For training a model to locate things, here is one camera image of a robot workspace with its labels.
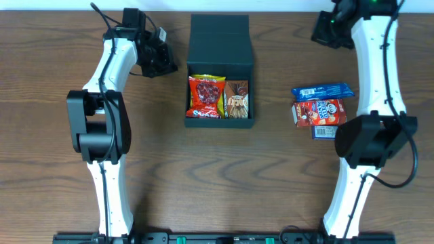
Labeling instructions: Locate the blue cookie wrapper pack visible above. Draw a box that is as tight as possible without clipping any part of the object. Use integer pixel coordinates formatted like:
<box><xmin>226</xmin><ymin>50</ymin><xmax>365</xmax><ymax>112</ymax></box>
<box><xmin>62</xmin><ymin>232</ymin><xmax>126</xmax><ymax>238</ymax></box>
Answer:
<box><xmin>291</xmin><ymin>83</ymin><xmax>355</xmax><ymax>102</ymax></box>

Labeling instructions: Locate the small dark blue box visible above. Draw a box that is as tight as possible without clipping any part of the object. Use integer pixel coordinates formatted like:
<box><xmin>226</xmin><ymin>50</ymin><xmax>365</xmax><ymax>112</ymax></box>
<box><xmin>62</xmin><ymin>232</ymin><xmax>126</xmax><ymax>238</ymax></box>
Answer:
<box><xmin>311</xmin><ymin>125</ymin><xmax>338</xmax><ymax>140</ymax></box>

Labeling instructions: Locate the red Hello Panda box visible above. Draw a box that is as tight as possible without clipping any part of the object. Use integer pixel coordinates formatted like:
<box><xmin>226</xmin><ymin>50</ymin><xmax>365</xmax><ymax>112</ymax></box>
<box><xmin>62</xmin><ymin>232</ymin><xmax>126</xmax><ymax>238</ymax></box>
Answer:
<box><xmin>292</xmin><ymin>99</ymin><xmax>347</xmax><ymax>127</ymax></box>

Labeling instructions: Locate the black gift box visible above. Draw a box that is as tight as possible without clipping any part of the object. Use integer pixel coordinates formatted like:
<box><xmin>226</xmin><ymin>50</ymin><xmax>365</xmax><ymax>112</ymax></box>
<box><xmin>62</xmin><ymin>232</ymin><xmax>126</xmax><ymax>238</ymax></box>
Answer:
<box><xmin>184</xmin><ymin>14</ymin><xmax>255</xmax><ymax>129</ymax></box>

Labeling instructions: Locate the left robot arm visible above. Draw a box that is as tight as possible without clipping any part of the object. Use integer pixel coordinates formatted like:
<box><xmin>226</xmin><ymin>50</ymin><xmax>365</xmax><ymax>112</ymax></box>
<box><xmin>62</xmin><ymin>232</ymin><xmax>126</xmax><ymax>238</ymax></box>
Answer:
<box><xmin>66</xmin><ymin>8</ymin><xmax>178</xmax><ymax>243</ymax></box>

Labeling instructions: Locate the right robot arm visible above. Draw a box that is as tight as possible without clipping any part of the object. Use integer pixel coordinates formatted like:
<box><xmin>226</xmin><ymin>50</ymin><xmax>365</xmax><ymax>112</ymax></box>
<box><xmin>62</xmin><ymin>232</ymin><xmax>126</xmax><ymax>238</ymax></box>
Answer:
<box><xmin>311</xmin><ymin>0</ymin><xmax>418</xmax><ymax>243</ymax></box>

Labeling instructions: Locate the brown Pocky snack box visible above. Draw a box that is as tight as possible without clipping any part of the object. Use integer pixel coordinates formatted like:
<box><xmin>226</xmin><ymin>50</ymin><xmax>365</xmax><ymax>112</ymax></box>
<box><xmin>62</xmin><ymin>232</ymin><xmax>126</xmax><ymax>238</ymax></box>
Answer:
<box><xmin>223</xmin><ymin>80</ymin><xmax>249</xmax><ymax>119</ymax></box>

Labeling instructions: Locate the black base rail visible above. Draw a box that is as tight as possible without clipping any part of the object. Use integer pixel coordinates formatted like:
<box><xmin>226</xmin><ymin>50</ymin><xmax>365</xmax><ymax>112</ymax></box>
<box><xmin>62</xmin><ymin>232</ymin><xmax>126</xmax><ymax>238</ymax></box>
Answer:
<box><xmin>52</xmin><ymin>232</ymin><xmax>396</xmax><ymax>244</ymax></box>

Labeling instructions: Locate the yellow Hacks candy bag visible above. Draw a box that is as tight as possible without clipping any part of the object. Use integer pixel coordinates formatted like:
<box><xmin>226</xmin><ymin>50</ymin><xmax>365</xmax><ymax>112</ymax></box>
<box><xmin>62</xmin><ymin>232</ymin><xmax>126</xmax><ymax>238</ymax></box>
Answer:
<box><xmin>189</xmin><ymin>74</ymin><xmax>227</xmax><ymax>119</ymax></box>

